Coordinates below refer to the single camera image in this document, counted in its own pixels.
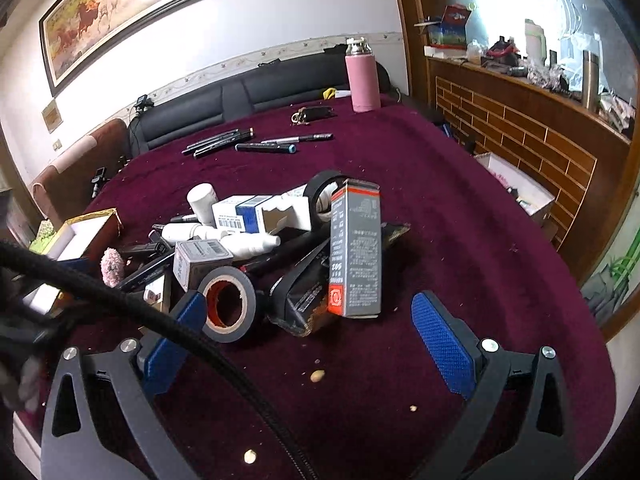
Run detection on wooden door frame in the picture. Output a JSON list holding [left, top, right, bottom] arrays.
[[389, 0, 431, 98]]

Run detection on pile of small clutter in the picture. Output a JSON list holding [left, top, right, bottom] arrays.
[[510, 60, 583, 93]]

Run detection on white plastic jug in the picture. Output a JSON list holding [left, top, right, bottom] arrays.
[[524, 18, 547, 61]]

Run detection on white blue barcode box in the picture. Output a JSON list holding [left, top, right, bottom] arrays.
[[212, 194, 275, 235]]

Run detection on green bamboo painting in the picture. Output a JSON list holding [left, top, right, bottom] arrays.
[[580, 227, 640, 328]]

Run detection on black marker pink end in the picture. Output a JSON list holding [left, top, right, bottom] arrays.
[[116, 252, 176, 291]]

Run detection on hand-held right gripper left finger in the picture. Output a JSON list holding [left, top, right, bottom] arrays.
[[39, 290, 209, 480]]

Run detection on white dropper bottle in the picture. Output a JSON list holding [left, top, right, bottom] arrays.
[[220, 234, 282, 259]]

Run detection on black key case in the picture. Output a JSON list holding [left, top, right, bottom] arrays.
[[289, 105, 337, 125]]

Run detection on black tape roll red core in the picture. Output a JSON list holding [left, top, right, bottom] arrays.
[[196, 265, 258, 345]]

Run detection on thick black pen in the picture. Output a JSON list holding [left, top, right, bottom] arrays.
[[239, 232, 331, 276]]

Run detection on small gold wall plaque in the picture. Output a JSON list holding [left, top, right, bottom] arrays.
[[42, 101, 63, 133]]

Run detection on pink thermos bottle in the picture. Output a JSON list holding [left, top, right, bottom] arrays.
[[345, 36, 382, 112]]

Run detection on steel flask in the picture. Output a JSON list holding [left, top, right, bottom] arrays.
[[581, 50, 602, 112]]

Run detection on brown leather armchair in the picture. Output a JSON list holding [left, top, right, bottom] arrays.
[[30, 117, 131, 226]]

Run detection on wooden brick-pattern counter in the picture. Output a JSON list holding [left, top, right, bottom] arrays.
[[425, 55, 633, 286]]

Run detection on black glossy foil packet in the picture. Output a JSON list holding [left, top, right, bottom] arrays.
[[265, 222, 412, 337]]

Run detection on framed horse painting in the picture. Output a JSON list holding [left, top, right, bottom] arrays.
[[39, 0, 230, 97]]

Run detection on colourful printed carton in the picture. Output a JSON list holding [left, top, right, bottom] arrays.
[[427, 4, 475, 48]]

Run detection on black marker teal end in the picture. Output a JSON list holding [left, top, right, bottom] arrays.
[[235, 142, 299, 155]]

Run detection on pink fluffy puff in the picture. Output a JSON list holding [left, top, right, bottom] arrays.
[[100, 248, 127, 288]]

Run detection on small white barcode box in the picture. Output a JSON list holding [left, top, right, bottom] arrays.
[[172, 239, 235, 293]]

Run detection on person's left hand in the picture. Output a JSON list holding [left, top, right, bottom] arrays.
[[0, 356, 43, 413]]

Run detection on green floral bag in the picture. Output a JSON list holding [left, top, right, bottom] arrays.
[[29, 220, 57, 256]]

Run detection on burgundy velvet tablecloth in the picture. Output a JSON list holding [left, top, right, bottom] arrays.
[[12, 92, 618, 480]]

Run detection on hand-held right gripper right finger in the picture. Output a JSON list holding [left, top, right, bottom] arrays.
[[410, 290, 577, 480]]

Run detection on small white pink packet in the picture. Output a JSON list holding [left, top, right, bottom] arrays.
[[142, 276, 172, 313]]

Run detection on black gold lipstick box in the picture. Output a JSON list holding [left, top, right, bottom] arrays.
[[120, 242, 169, 257]]

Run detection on grey orange carton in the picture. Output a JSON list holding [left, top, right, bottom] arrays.
[[327, 178, 383, 320]]

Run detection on open white cardboard box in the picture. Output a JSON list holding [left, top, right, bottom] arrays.
[[474, 152, 557, 228]]

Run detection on gold rimmed white box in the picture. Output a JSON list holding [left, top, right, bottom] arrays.
[[46, 208, 124, 263]]

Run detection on clear plastic bags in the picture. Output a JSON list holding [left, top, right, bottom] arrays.
[[557, 30, 603, 78]]

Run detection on white rectangular box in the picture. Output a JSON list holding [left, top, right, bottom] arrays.
[[20, 282, 68, 317]]

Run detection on white cut-out carton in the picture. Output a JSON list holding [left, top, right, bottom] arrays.
[[262, 186, 315, 236]]

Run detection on black braided cable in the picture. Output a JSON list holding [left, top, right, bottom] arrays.
[[0, 240, 321, 480]]

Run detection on white pill bottle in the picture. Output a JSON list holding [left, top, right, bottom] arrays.
[[187, 183, 219, 226]]

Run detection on white squeeze bottle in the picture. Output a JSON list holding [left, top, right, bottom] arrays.
[[162, 223, 222, 244]]

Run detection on red black tool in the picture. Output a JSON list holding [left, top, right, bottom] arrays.
[[486, 35, 520, 67]]

